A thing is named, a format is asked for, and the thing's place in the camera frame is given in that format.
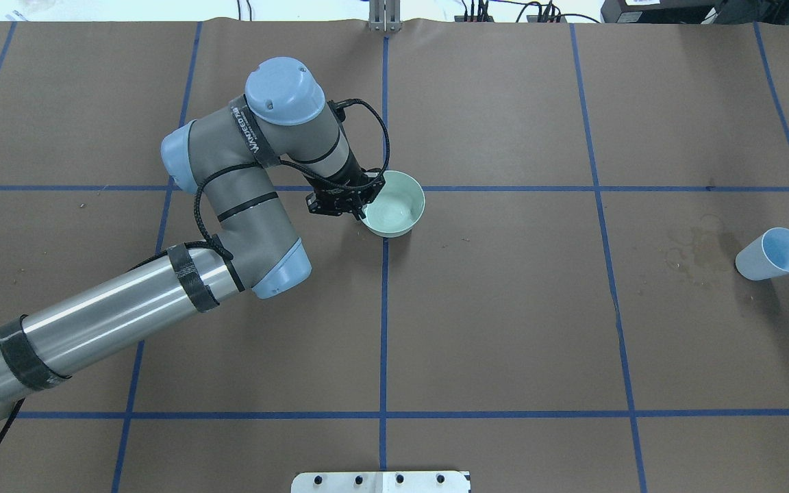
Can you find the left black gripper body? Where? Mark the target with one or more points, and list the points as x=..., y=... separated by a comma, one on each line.
x=351, y=171

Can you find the mint green ceramic bowl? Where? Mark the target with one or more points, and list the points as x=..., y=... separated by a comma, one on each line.
x=397, y=208

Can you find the light blue plastic cup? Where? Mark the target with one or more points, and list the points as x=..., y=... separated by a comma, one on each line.
x=767, y=257

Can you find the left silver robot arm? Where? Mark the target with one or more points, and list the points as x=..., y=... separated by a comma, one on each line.
x=282, y=118

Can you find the aluminium frame post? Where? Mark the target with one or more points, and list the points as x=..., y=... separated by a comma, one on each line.
x=384, y=16

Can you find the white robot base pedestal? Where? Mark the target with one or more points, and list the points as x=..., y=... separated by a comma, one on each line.
x=383, y=481

